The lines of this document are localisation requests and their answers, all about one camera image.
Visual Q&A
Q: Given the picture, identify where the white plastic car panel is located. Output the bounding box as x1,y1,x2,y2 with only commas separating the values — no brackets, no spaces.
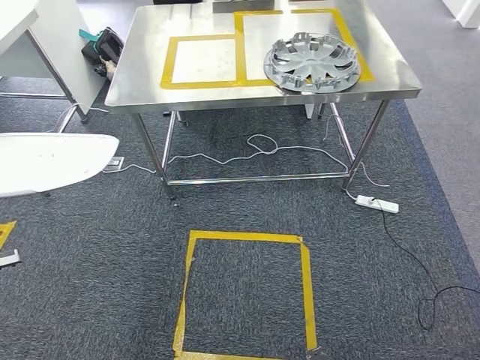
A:
0,133,120,198

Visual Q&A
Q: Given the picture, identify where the stainless steel workbench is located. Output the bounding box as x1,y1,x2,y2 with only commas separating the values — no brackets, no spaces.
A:
105,0,423,201

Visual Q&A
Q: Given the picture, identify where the yellow floor tape square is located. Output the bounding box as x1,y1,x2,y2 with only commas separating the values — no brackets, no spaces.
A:
0,220,17,250
172,229,318,360

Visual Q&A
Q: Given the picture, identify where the large yellow tape rectangle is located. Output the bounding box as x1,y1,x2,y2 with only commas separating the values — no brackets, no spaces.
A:
234,8,375,88

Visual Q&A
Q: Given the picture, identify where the small yellow tape rectangle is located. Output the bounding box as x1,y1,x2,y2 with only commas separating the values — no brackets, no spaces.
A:
160,33,246,91

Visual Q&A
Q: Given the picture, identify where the grey plastic wheel cover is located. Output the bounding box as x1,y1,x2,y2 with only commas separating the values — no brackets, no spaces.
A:
263,31,362,95

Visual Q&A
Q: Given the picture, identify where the white power strip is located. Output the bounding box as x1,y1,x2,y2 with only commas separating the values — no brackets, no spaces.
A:
355,194,400,215

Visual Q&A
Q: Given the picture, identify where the white furniture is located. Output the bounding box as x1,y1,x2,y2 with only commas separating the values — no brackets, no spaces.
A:
442,0,480,29

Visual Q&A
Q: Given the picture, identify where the long white cable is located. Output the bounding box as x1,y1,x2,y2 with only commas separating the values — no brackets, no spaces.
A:
102,112,359,203
48,101,109,134

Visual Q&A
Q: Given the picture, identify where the thin white cable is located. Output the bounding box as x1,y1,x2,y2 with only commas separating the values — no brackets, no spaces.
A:
358,163,391,189

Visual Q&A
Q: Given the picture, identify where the black bag with teal strap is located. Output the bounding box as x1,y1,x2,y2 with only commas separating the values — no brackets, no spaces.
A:
78,27,125,83

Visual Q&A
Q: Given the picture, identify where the black floor cable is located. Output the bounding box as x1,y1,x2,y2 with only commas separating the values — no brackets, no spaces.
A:
377,198,480,333

